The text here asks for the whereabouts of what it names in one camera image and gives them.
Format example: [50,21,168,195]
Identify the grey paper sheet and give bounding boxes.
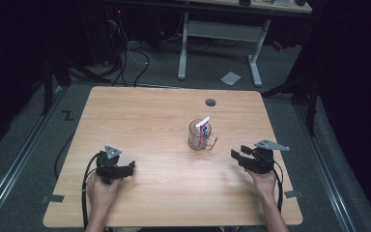
[219,71,243,87]

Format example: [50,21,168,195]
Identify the white toothpaste tube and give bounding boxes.
[194,115,213,147]

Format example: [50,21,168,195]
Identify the bundle of dark cables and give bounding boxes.
[105,6,130,87]

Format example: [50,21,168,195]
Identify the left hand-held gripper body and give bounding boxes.
[95,145,129,186]

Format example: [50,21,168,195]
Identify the metal floor rail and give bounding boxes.
[0,84,66,228]
[293,103,357,232]

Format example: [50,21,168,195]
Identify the white metal frame desk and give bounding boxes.
[176,0,313,88]

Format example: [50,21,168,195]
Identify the thin black floor cable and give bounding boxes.
[53,130,77,181]

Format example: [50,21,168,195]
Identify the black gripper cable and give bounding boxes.
[272,159,285,215]
[80,152,102,230]

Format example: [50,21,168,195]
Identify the black metal stand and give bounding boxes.
[41,52,113,116]
[261,72,321,137]

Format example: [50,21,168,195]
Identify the black looped floor cable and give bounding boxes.
[131,48,151,88]

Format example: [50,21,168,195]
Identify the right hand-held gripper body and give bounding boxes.
[239,138,291,175]

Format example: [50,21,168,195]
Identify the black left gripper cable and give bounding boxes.
[80,152,102,230]

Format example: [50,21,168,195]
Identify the person's left hand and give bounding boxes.
[86,173,123,211]

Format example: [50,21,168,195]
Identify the small red object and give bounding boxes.
[271,40,285,53]

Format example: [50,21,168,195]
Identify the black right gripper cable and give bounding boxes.
[272,159,285,215]

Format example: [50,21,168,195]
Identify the grey tape piece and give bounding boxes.
[283,189,303,199]
[48,193,66,204]

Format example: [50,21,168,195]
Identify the person's right hand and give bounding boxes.
[245,168,277,200]

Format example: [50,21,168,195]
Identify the clear glass mug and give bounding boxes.
[187,118,219,152]

